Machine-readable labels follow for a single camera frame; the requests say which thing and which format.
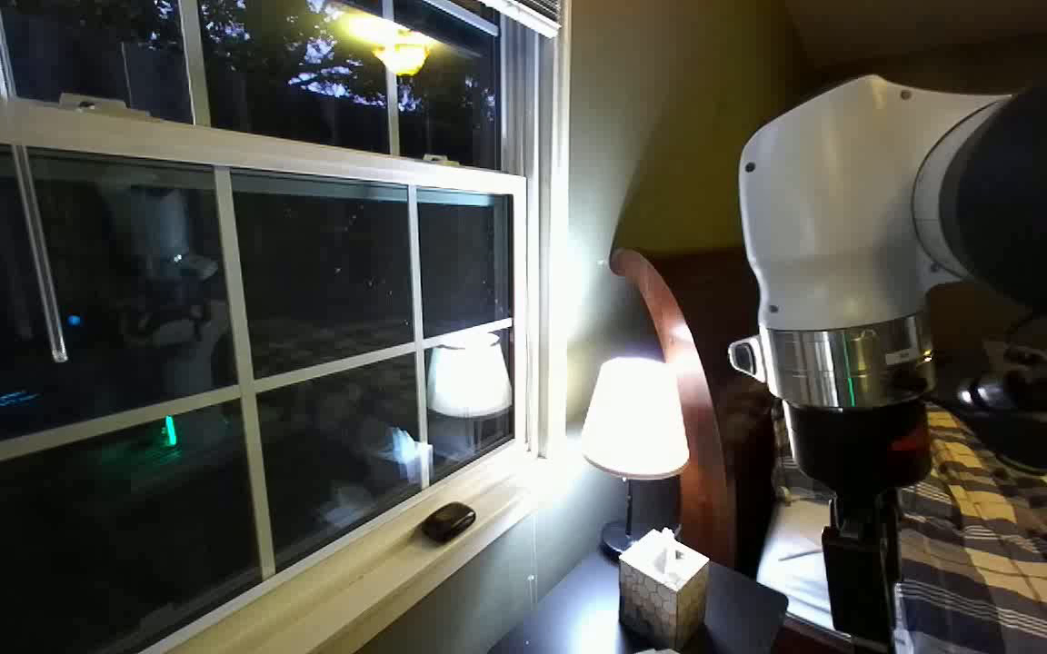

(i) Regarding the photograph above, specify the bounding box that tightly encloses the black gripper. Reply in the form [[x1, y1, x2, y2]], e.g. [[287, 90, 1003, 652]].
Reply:
[[789, 397, 935, 652]]

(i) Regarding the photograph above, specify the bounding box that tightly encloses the hexagon patterned tissue box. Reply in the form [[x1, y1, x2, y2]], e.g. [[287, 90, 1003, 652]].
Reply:
[[614, 527, 715, 652]]

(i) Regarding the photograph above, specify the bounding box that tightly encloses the white windowsill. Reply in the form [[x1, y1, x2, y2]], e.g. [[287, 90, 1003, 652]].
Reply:
[[145, 451, 554, 654]]

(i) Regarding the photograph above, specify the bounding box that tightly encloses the white bed sheet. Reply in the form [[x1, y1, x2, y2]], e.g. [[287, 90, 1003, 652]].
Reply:
[[757, 488, 844, 641]]

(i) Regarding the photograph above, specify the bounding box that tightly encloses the dark nightstand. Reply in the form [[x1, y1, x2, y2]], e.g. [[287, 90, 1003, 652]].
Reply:
[[492, 544, 792, 654]]

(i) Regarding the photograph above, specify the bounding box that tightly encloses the brown wooden headboard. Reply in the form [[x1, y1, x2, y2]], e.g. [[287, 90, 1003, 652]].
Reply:
[[611, 248, 809, 579]]

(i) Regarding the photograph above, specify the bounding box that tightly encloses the white shade table lamp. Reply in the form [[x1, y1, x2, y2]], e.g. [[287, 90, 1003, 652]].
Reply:
[[578, 354, 695, 562]]

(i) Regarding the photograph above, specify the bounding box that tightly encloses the small black glossy case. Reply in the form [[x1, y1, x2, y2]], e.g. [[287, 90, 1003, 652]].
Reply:
[[419, 498, 481, 544]]

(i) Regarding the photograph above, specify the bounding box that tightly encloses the white framed window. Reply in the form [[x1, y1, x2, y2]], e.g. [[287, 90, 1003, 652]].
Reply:
[[0, 0, 575, 654]]

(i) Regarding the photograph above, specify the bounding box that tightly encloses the clear blind wand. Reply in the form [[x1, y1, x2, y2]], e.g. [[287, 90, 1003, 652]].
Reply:
[[0, 0, 74, 368]]

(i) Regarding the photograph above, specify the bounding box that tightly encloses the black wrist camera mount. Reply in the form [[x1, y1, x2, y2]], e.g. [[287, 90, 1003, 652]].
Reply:
[[940, 337, 1047, 423]]

